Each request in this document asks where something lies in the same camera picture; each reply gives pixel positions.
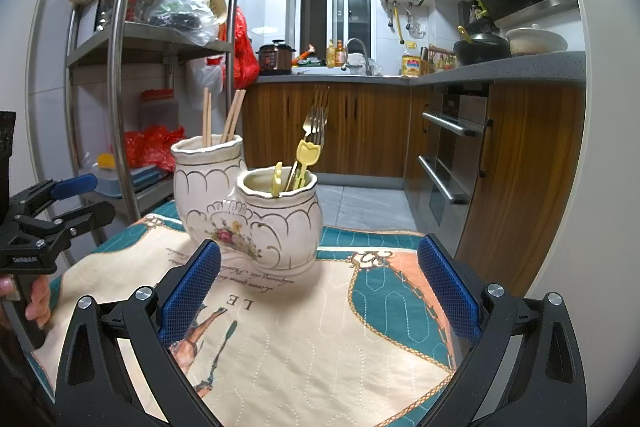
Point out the white ceramic double utensil holder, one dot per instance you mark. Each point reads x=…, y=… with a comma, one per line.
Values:
x=210, y=187

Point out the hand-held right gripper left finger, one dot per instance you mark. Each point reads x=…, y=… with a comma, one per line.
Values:
x=192, y=292

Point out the orange kitchen tool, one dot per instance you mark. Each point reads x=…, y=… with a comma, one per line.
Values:
x=306, y=54

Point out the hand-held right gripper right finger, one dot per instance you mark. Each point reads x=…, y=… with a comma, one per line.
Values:
x=450, y=292

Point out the printed quilted tablecloth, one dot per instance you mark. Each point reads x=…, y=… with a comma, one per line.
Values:
x=300, y=332

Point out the amber liquid bottles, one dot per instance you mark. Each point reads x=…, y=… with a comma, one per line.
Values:
x=336, y=56

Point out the yellow cooking oil bottle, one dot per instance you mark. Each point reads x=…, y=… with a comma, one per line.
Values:
x=410, y=64

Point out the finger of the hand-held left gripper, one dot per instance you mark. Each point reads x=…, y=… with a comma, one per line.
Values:
x=75, y=186
x=85, y=214

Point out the knife block with scissors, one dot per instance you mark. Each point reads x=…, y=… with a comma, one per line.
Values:
x=427, y=59

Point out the wooden cabinet beside oven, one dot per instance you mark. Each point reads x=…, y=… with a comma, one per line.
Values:
x=530, y=187

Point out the yellow slotted ladle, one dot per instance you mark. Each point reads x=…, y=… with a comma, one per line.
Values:
x=217, y=7

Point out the built-in steel oven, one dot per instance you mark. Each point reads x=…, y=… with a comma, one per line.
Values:
x=450, y=157

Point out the wooden chopstick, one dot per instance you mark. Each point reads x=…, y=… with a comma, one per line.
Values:
x=231, y=114
x=209, y=119
x=236, y=117

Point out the wooden sink base cabinet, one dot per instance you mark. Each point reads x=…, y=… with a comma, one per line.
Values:
x=350, y=132

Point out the black wok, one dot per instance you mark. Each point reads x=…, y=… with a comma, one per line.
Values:
x=480, y=52

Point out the sliding glass window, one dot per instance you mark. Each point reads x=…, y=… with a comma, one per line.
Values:
x=335, y=2

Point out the hanging red plastic bag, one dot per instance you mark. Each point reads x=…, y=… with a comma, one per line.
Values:
x=245, y=52

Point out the stainless steel shelf rack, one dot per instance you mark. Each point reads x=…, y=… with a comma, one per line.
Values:
x=120, y=32

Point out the chrome kitchen faucet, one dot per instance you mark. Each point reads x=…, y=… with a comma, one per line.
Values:
x=357, y=44

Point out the white casserole pot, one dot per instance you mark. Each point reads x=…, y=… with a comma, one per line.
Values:
x=535, y=41

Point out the large red plastic bag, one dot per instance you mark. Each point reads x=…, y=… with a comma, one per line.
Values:
x=150, y=147

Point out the hanging white plastic bag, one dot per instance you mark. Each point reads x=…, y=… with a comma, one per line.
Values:
x=205, y=79

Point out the person's left hand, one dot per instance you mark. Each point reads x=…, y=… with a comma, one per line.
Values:
x=41, y=302

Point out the grey kitchen countertop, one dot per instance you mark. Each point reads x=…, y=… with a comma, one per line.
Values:
x=500, y=69

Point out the red electric pressure cooker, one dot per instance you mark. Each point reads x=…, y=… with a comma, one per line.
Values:
x=274, y=57

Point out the yellow spatula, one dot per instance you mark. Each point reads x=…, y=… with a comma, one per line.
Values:
x=464, y=34

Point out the clear plastic bag of goods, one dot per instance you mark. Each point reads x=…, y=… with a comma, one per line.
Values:
x=180, y=19

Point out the gold metal fork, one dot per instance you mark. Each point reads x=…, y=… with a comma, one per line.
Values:
x=324, y=107
x=312, y=119

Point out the yellow sponge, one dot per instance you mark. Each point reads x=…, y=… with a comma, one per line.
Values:
x=106, y=161

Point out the plastic container with red lid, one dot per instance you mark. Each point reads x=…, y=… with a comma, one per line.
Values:
x=159, y=112

